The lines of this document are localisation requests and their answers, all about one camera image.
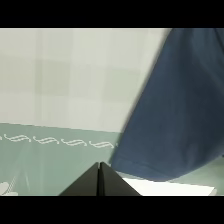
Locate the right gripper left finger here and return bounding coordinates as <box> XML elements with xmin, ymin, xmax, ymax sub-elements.
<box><xmin>58</xmin><ymin>161</ymin><xmax>101</xmax><ymax>197</ymax></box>

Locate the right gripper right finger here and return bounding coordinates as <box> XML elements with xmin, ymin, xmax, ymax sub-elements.
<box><xmin>99</xmin><ymin>161</ymin><xmax>142</xmax><ymax>197</ymax></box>

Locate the blue garment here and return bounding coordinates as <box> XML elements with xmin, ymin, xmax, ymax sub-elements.
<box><xmin>108</xmin><ymin>28</ymin><xmax>224</xmax><ymax>183</ymax></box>

